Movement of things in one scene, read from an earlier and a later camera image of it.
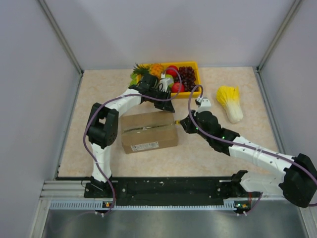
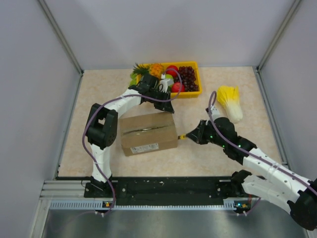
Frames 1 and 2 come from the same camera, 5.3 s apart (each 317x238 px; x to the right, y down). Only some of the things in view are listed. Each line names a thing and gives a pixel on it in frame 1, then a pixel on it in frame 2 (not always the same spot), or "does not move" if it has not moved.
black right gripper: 186,124 → 197,134
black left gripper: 165,105 does not move
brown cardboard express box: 145,132 does not move
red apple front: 175,87 does not move
